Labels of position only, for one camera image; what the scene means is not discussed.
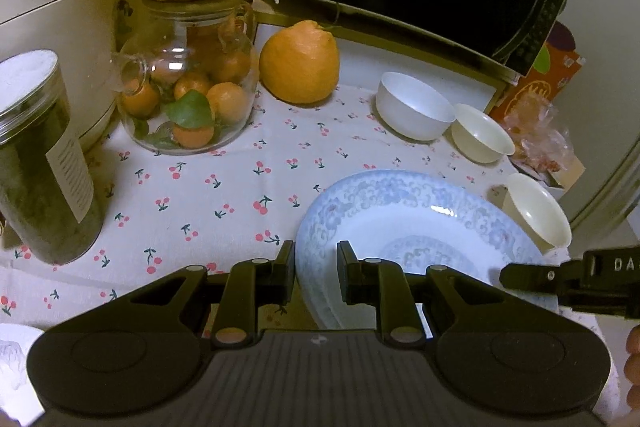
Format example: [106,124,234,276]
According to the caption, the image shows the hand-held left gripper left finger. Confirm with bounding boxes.
[100,239,297,350]

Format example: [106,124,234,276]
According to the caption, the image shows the clear plastic bag of fruit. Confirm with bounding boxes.
[502,99,574,180]

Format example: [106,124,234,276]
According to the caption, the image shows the cherry print tablecloth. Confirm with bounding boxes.
[0,84,566,408]

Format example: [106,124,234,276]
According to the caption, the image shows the white bowl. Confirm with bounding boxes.
[375,72,457,142]

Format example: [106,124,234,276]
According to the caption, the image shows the glass jar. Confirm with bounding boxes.
[116,0,261,156]

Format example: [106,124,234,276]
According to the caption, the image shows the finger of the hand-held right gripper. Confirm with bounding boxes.
[499,258,584,296]

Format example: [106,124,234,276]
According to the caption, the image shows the blue patterned plate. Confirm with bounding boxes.
[295,169,559,331]

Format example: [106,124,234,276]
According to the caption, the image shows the pile of small tangerines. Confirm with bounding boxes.
[120,23,253,150]

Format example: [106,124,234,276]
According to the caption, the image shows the wooden jar lid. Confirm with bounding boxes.
[142,0,246,24]

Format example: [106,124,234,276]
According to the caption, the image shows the wooden microwave stand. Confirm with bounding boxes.
[252,0,521,108]

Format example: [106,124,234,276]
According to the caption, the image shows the dark canister with white lid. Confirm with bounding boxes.
[0,49,106,265]

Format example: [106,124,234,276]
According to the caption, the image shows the white refrigerator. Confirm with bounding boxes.
[550,0,640,248]

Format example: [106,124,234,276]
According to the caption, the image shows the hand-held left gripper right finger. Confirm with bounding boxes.
[336,241,531,350]

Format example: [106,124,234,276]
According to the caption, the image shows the orange carton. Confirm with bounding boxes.
[487,22,587,128]

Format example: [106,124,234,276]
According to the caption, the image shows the person's right hand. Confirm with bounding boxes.
[624,324,640,408]

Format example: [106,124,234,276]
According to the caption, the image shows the cream bowl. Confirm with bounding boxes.
[501,173,572,256]
[451,103,516,164]

